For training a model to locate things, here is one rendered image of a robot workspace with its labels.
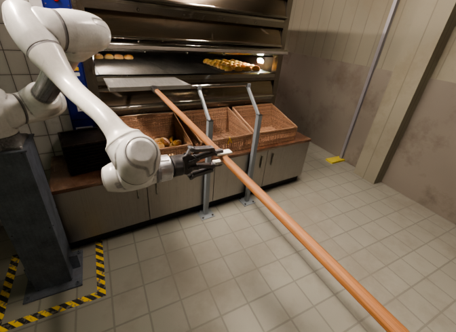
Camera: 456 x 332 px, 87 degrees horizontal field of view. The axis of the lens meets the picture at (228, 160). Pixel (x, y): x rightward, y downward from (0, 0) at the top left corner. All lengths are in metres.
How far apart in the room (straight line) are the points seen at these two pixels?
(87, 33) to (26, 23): 0.17
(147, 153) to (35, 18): 0.59
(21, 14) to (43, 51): 0.12
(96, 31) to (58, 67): 0.24
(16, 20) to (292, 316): 1.95
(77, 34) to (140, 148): 0.57
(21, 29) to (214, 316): 1.67
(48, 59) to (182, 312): 1.51
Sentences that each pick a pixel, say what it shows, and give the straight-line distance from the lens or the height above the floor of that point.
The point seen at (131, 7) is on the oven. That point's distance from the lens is 2.21.
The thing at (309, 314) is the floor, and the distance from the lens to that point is 1.94.
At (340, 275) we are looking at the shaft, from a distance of 0.62.
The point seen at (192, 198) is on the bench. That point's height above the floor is 0.20.
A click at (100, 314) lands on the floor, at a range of 1.91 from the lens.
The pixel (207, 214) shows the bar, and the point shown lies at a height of 0.01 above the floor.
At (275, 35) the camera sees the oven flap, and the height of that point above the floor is 1.56.
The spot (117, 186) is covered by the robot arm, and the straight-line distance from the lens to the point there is 0.78.
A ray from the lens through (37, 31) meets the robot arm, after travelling 0.99.
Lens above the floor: 1.59
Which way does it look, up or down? 29 degrees down
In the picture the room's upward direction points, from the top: 5 degrees clockwise
